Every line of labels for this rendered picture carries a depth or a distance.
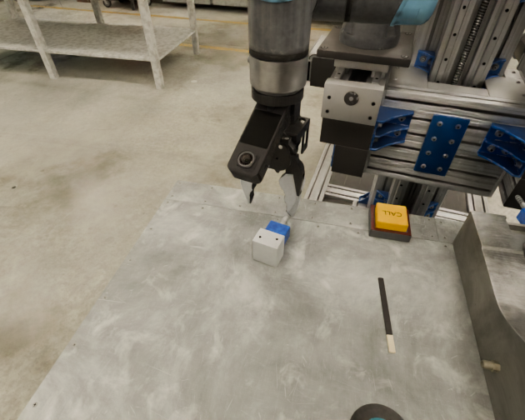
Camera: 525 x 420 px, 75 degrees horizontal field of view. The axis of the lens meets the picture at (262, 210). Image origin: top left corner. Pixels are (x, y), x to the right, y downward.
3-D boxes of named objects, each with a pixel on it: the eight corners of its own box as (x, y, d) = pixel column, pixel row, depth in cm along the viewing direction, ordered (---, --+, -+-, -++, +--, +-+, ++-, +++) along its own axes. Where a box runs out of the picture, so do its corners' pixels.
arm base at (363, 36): (344, 29, 96) (350, -12, 89) (400, 35, 92) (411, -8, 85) (333, 46, 85) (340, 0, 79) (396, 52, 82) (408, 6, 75)
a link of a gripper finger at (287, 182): (317, 200, 59) (306, 152, 54) (305, 221, 55) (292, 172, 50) (300, 199, 61) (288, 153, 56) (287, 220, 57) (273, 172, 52)
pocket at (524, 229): (494, 229, 64) (503, 215, 62) (525, 233, 63) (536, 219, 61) (501, 247, 61) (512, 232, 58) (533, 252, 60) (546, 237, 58)
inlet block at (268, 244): (279, 216, 74) (280, 197, 71) (300, 223, 73) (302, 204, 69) (252, 259, 66) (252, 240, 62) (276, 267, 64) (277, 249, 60)
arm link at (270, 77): (296, 66, 39) (233, 56, 42) (293, 104, 42) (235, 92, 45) (317, 47, 44) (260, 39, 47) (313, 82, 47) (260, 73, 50)
